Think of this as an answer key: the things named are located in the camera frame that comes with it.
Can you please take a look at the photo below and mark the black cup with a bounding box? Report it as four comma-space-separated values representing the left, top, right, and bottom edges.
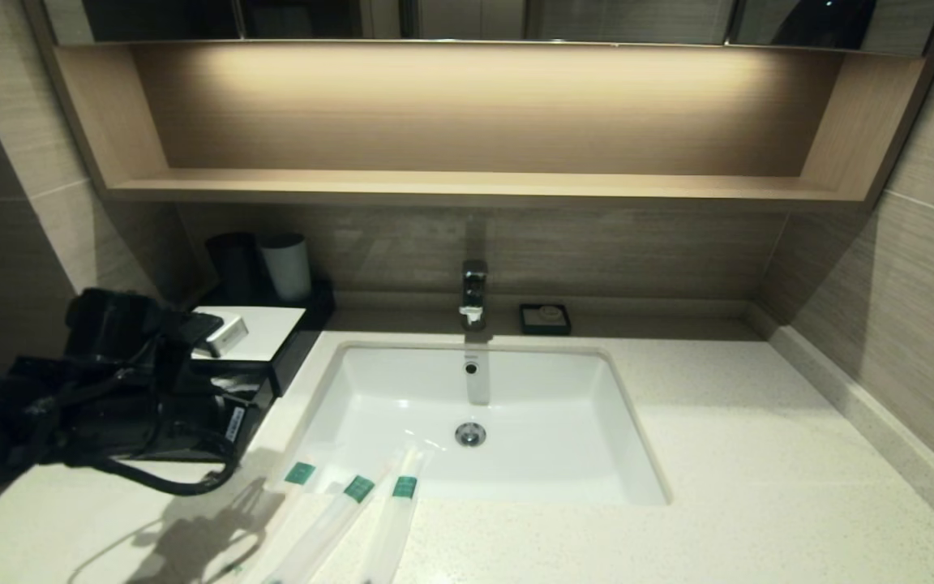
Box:
206, 232, 263, 306

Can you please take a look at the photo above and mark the toothbrush packet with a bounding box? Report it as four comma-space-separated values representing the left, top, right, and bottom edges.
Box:
360, 438, 445, 584
263, 462, 391, 584

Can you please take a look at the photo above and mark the black amenity box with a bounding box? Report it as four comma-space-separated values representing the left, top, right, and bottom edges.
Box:
191, 278, 336, 398

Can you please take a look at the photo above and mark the light wooden wall shelf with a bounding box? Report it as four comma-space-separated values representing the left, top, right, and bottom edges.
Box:
23, 36, 934, 213

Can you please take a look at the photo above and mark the black soap dish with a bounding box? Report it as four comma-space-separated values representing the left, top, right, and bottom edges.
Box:
519, 303, 572, 336

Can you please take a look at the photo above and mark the chrome faucet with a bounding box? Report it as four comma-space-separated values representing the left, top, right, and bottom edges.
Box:
460, 260, 490, 331

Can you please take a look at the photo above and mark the black box drawer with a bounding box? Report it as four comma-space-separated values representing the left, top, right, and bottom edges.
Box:
122, 361, 279, 465

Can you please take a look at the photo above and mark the white sink basin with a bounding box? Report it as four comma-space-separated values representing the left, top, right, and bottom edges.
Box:
271, 342, 671, 507

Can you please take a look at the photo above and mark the white cup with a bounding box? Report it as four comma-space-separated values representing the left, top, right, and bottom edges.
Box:
259, 233, 312, 303

